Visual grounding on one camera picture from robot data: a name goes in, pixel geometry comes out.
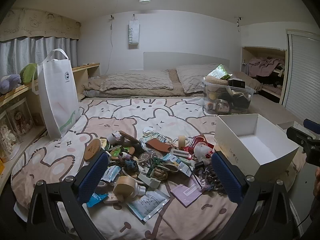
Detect brown tape roll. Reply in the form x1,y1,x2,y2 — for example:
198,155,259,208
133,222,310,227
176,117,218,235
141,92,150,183
96,180,109,194

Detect beige fluffy blanket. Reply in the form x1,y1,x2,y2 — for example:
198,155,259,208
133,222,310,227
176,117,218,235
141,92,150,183
82,69,208,98

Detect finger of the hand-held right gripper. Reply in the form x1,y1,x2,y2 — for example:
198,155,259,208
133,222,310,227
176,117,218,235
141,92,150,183
286,127,315,153
303,119,320,131

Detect printed beige valance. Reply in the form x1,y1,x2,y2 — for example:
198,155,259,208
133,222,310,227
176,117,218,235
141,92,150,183
0,8,82,42

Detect white slatted door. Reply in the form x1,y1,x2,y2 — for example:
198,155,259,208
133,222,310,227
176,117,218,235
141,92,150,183
282,29,320,124

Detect white tote bag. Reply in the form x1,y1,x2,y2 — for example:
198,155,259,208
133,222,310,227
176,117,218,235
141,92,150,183
32,49,82,139

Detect purple blue crochet hair claw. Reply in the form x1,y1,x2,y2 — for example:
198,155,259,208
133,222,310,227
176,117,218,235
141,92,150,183
192,166,227,194

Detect beige fluffy pouch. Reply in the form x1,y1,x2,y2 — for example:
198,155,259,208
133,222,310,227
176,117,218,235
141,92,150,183
205,76,229,87

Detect brown wooden stick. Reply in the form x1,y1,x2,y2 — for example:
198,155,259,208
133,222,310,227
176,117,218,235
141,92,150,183
119,131,140,148

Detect green snack packet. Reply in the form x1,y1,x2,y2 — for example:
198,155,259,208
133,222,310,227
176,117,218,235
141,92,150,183
209,64,233,80

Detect blue packet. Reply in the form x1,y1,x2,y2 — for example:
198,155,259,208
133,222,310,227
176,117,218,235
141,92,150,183
87,192,109,207

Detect quilted beige pillow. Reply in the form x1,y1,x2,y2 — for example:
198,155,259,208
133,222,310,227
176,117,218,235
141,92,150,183
99,70,174,92
176,64,229,94

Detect small white roll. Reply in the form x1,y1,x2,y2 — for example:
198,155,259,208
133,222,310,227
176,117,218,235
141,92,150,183
107,132,120,145

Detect white wall cable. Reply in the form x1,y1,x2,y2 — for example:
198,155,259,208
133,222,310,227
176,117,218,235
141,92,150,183
106,0,125,74

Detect white knotted plastic bag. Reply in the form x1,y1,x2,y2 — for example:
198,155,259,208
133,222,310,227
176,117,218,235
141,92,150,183
194,144,213,160

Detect black box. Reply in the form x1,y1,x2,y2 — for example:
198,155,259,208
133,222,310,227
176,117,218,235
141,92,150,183
228,78,245,88

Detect grey curtain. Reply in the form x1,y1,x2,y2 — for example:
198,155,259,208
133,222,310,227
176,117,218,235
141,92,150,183
0,36,78,74

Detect blue face mask pack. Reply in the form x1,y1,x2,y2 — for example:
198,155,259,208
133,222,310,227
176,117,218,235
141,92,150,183
101,166,122,183

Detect purple card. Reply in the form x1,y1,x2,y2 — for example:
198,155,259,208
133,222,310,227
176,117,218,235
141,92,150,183
170,183,203,207

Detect round wooden lid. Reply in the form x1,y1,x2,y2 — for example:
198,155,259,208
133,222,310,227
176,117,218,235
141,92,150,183
84,138,102,162

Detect wooden shelf unit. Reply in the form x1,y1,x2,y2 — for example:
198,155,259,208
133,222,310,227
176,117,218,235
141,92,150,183
0,63,100,180

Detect blue white medicine sachet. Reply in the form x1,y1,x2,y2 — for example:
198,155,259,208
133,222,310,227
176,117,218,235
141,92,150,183
126,189,170,222

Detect white hanging paper bag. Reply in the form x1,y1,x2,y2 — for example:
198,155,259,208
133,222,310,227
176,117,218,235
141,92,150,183
128,14,140,50

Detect pink clothes pile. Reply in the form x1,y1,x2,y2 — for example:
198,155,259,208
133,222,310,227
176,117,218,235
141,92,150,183
246,57,285,77

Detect green plastic clip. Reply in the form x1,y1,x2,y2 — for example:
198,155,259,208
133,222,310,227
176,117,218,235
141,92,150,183
147,157,163,178

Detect red packet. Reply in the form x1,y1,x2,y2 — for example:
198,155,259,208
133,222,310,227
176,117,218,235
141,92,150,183
189,135,214,155

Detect clear plastic wrappers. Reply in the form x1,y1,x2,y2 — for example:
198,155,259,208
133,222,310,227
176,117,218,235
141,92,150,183
140,127,173,143

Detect brown leather piece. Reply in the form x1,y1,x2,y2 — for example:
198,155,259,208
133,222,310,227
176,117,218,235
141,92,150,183
146,140,173,154

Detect clear plastic storage bin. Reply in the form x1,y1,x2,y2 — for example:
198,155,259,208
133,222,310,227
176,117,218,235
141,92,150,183
202,76,257,115

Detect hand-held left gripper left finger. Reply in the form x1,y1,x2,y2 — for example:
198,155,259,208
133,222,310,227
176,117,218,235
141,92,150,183
26,151,110,240

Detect purple plush toy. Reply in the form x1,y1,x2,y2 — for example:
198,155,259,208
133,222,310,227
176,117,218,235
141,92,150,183
0,74,22,94

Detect white cardboard box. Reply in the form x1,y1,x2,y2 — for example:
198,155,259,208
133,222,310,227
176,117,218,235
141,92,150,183
214,113,299,183

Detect white plastic holder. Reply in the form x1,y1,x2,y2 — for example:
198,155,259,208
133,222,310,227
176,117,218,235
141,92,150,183
137,172,162,188

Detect green plush toy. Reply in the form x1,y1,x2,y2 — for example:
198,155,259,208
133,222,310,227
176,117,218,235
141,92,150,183
20,63,38,84

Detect beige rope knot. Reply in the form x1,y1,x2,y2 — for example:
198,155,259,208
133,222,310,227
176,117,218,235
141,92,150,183
153,167,167,180

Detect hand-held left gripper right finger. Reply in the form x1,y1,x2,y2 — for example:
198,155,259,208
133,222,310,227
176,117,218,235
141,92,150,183
211,151,296,240

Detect wooden closet niche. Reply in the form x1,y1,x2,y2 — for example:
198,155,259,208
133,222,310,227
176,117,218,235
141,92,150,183
241,46,287,103

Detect white round plastic bottle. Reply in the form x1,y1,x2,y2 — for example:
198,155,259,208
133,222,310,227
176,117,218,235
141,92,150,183
132,184,145,197

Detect small blue white sachet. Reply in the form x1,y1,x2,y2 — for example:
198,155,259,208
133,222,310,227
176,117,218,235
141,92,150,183
165,155,194,178

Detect clear doll display case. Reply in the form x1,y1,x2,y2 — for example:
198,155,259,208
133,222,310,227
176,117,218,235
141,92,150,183
0,112,20,160
6,99,34,143

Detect dark blue crochet piece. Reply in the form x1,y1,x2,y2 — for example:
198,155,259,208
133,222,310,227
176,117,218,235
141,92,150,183
117,152,139,173

